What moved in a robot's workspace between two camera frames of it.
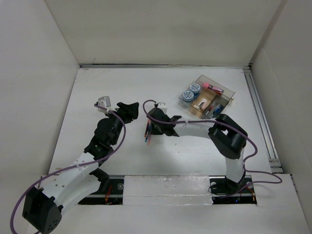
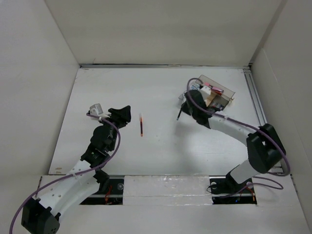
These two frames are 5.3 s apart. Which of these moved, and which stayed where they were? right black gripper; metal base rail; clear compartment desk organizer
Moved: right black gripper
Stayed: metal base rail; clear compartment desk organizer
